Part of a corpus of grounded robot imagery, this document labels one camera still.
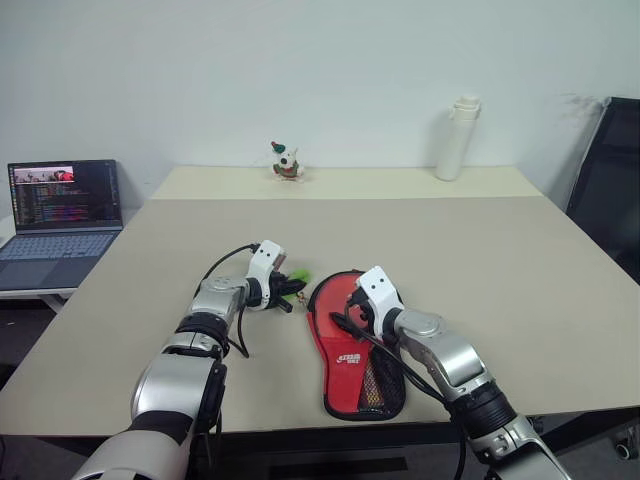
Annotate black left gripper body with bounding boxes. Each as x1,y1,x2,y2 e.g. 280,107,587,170
268,269,294,309

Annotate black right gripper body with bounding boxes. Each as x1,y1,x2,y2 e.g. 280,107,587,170
348,285,377,329

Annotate red and black paddle case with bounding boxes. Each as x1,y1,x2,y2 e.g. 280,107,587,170
305,269,407,420

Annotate white plush dog toy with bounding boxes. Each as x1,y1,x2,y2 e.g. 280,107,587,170
269,140,307,182

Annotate white water bottle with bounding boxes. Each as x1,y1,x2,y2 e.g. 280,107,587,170
434,93,484,181

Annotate open grey laptop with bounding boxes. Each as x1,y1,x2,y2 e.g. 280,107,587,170
0,159,125,291

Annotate black office chair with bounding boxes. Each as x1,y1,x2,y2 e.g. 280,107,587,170
565,96,640,281

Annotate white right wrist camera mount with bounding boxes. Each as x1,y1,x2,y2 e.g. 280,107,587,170
355,266,405,341

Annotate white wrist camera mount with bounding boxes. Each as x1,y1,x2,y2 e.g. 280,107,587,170
355,266,405,341
245,239,290,313

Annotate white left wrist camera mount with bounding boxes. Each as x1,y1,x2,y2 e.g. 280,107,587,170
245,239,290,313

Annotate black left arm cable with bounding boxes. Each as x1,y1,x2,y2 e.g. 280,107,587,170
201,243,260,359

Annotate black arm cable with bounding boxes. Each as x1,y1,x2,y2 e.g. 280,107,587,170
201,243,260,359
349,324,469,480

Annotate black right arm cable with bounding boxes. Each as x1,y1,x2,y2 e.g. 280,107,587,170
349,324,469,480

